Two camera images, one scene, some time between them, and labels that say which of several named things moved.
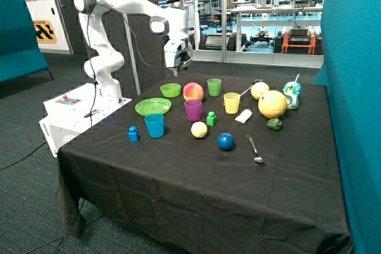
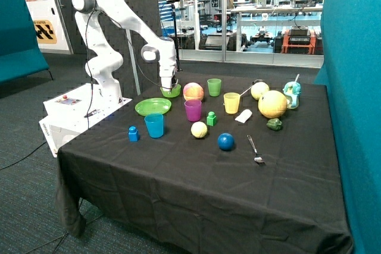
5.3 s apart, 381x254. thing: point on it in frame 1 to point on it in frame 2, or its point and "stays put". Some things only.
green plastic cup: [214, 85] stays put
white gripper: [178, 54] to [166, 72]
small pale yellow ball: [199, 129] stays put
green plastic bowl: [171, 90] stays put
